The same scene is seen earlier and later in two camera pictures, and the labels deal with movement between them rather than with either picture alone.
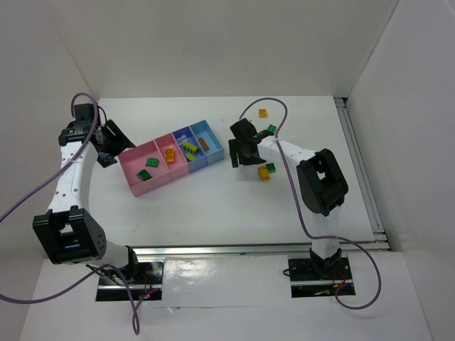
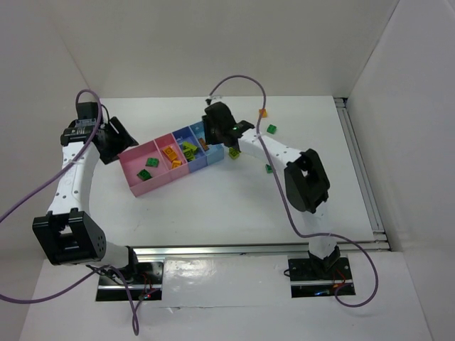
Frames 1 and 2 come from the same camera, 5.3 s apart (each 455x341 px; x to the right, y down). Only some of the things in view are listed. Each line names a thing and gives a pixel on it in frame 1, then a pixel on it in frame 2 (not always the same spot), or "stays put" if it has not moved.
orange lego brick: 264,174 -> 176,163
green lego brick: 143,175 stays put
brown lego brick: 203,143 stays put
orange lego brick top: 263,113 stays put
